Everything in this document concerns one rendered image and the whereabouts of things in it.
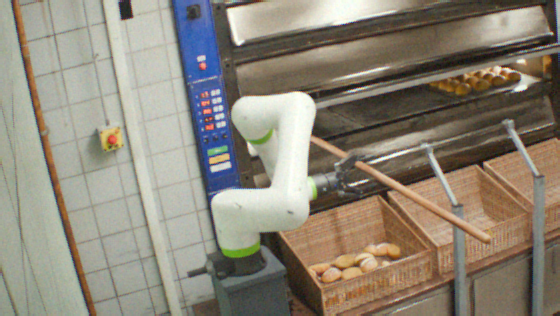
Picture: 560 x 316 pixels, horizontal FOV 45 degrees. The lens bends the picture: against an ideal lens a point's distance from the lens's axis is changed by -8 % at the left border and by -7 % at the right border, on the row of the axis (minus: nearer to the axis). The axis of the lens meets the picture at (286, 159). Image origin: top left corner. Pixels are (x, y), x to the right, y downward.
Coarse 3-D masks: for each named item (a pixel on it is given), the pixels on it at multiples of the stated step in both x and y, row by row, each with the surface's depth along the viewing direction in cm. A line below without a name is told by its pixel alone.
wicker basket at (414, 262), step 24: (312, 216) 345; (336, 216) 349; (360, 216) 354; (384, 216) 355; (288, 240) 341; (312, 240) 345; (336, 240) 350; (360, 240) 354; (384, 240) 358; (408, 240) 337; (288, 264) 336; (408, 264) 317; (312, 288) 312; (384, 288) 315; (336, 312) 309
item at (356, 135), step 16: (544, 80) 390; (496, 96) 373; (512, 96) 377; (432, 112) 361; (448, 112) 363; (368, 128) 351; (384, 128) 352; (400, 128) 355; (336, 144) 344; (256, 160) 331
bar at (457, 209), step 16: (480, 128) 329; (496, 128) 331; (512, 128) 334; (432, 144) 319; (368, 160) 311; (384, 160) 312; (432, 160) 317; (528, 160) 326; (544, 176) 321; (448, 192) 310; (544, 192) 323; (544, 224) 329; (464, 240) 311; (464, 256) 314; (464, 272) 317; (464, 288) 319; (464, 304) 322
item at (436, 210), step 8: (312, 136) 342; (320, 144) 333; (328, 144) 328; (336, 152) 318; (344, 152) 315; (360, 168) 298; (368, 168) 293; (376, 176) 286; (384, 176) 282; (392, 184) 275; (400, 192) 270; (408, 192) 265; (416, 200) 259; (424, 200) 256; (432, 208) 250; (440, 208) 247; (440, 216) 245; (448, 216) 241; (456, 224) 236; (464, 224) 233; (472, 232) 228; (480, 232) 225; (480, 240) 224; (488, 240) 221
